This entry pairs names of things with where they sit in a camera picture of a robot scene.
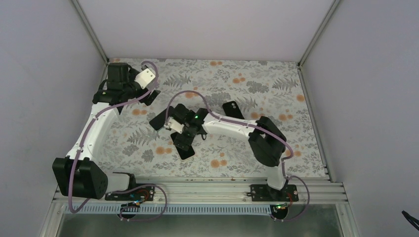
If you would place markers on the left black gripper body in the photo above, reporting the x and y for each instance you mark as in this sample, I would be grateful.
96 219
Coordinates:
148 100

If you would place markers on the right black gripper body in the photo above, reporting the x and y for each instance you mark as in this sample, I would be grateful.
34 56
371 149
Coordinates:
188 139

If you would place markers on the phone with beige case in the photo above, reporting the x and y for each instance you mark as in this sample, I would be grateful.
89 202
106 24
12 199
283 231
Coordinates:
184 151

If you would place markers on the black phone case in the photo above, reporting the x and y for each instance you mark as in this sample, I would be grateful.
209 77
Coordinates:
231 109

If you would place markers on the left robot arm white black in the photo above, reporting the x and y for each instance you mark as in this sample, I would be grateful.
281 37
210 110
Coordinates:
78 173

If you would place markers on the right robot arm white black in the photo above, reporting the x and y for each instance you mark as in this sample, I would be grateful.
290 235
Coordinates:
266 141

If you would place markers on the floral patterned table mat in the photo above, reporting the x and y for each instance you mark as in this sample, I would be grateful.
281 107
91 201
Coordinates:
260 88

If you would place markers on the black object at edge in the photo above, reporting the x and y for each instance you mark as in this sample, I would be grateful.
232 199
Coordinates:
412 220

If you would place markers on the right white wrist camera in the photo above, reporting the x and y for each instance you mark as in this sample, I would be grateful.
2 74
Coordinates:
172 124

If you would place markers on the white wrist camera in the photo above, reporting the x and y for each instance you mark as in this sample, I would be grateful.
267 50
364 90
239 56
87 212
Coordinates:
145 77
172 124

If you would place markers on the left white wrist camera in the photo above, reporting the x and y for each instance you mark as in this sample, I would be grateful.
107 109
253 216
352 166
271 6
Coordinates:
145 77

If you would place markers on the aluminium mounting rail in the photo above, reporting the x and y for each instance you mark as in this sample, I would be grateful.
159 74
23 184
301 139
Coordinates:
183 190

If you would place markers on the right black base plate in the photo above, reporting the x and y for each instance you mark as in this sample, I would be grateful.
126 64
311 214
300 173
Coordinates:
261 193

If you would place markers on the white slotted cable duct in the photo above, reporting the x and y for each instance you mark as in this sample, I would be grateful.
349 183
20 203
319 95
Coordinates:
180 209

